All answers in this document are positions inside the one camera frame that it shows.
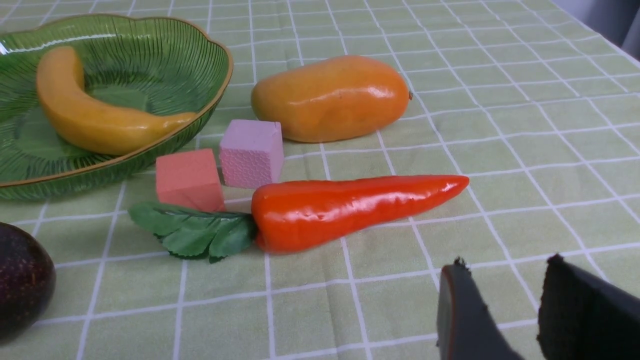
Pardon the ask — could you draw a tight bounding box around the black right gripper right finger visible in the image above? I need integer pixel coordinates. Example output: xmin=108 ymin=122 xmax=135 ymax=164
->
xmin=537 ymin=254 xmax=640 ymax=360

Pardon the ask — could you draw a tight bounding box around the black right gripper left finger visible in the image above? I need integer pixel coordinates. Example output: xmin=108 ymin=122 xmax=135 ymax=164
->
xmin=436 ymin=257 xmax=522 ymax=360

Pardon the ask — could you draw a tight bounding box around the orange toy carrot with leaves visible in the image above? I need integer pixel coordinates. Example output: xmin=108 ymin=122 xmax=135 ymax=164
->
xmin=128 ymin=174 xmax=470 ymax=263

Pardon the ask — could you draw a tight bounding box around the yellow orange toy mango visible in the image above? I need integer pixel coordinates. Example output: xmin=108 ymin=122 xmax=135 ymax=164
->
xmin=250 ymin=55 xmax=413 ymax=143

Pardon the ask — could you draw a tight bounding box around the yellow toy banana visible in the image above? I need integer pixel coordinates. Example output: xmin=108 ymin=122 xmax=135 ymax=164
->
xmin=35 ymin=46 xmax=196 ymax=157

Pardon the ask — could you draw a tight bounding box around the dark purple toy mangosteen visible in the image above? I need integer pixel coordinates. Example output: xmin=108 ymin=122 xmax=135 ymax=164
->
xmin=0 ymin=222 xmax=57 ymax=345

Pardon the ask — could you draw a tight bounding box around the pink foam cube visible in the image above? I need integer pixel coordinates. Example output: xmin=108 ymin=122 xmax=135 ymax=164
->
xmin=218 ymin=119 xmax=285 ymax=189

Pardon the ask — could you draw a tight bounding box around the salmon foam cube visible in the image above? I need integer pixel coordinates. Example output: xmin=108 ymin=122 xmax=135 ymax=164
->
xmin=155 ymin=148 xmax=226 ymax=212

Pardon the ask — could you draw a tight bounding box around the green glass leaf plate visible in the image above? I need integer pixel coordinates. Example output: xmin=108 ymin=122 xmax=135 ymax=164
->
xmin=1 ymin=13 xmax=234 ymax=201

